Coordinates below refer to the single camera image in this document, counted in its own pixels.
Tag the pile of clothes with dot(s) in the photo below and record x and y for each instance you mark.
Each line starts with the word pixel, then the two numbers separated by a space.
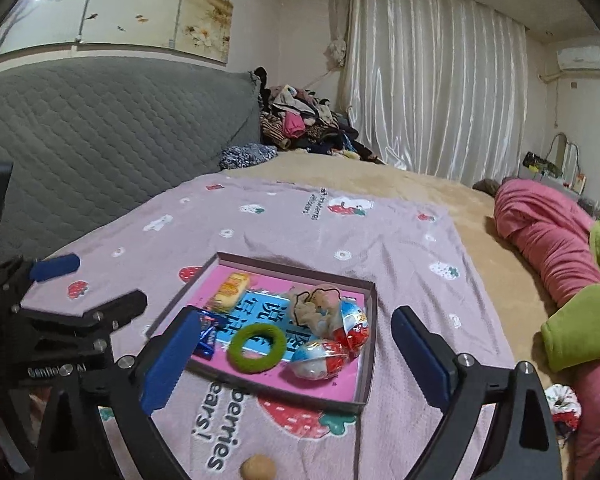
pixel 305 120

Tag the white arched mirror frame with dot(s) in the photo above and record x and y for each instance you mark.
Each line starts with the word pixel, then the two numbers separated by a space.
pixel 560 152

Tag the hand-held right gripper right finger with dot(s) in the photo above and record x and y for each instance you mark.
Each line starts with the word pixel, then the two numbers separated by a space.
pixel 422 360

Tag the pink strawberry printed blanket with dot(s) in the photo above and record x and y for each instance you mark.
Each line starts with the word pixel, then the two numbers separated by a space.
pixel 330 240

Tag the shallow cardboard box pink bottom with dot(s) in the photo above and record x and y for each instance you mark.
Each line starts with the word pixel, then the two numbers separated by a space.
pixel 345 385

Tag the white shiny curtain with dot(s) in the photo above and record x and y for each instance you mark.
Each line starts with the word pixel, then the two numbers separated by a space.
pixel 430 85

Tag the beige bed sheet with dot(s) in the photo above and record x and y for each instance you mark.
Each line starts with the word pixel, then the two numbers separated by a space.
pixel 490 260

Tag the dark floral cloth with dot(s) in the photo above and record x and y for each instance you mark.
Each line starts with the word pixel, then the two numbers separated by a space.
pixel 247 156

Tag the white air conditioner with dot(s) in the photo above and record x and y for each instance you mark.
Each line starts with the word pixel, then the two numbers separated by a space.
pixel 582 60

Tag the beige spotted plush toy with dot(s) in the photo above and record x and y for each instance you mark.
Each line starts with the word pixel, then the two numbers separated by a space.
pixel 307 310

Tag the small floral scrunchie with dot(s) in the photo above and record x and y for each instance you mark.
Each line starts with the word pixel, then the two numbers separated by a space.
pixel 562 405

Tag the blue cookie packet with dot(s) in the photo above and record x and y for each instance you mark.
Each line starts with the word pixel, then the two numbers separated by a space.
pixel 207 335

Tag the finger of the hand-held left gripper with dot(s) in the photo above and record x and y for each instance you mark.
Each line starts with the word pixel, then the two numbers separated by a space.
pixel 115 307
pixel 55 266

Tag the cluttered dresser top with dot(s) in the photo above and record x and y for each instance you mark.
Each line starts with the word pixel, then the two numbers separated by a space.
pixel 537 164

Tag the white flower curtain tie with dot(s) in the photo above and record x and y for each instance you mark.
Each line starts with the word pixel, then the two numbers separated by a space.
pixel 337 52

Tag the walnut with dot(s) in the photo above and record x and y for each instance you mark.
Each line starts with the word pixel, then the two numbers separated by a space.
pixel 257 467

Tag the pink quilt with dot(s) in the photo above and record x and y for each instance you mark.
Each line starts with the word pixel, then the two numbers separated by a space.
pixel 545 240

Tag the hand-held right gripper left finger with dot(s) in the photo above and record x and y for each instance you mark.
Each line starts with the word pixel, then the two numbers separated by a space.
pixel 172 360

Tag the green fleece blanket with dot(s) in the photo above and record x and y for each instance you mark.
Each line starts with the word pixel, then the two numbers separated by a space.
pixel 580 330

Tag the red white egg toy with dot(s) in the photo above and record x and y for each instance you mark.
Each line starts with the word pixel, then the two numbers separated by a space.
pixel 352 327
pixel 320 362

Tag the small yellow cake packet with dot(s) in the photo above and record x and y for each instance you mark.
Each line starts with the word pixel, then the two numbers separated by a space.
pixel 230 290

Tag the floral wall panel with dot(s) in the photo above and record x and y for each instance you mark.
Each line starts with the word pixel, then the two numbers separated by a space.
pixel 130 5

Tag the grey quilted headboard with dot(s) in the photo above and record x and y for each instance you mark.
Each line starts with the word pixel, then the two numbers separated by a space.
pixel 105 135

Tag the dark brown cloth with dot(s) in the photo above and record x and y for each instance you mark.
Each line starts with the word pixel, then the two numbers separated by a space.
pixel 486 186

